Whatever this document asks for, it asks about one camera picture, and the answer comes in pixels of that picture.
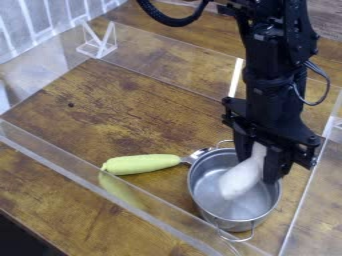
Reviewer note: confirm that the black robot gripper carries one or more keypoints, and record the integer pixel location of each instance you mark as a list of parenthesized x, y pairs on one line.
[(267, 117)]

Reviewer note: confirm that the red and white toy mushroom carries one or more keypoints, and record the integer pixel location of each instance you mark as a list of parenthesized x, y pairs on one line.
[(238, 180)]

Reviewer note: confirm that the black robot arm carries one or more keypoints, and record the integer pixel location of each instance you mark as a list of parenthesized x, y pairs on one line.
[(279, 42)]

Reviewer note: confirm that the silver steel pot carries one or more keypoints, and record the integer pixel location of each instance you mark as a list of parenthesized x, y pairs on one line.
[(234, 217)]

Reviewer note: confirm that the clear acrylic front barrier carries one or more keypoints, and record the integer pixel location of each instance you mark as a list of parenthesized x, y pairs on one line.
[(89, 213)]

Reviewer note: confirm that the spoon with green handle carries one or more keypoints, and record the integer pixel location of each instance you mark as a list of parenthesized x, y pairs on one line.
[(134, 164)]

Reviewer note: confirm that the clear acrylic triangular bracket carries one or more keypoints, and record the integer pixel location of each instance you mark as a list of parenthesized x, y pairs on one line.
[(98, 47)]

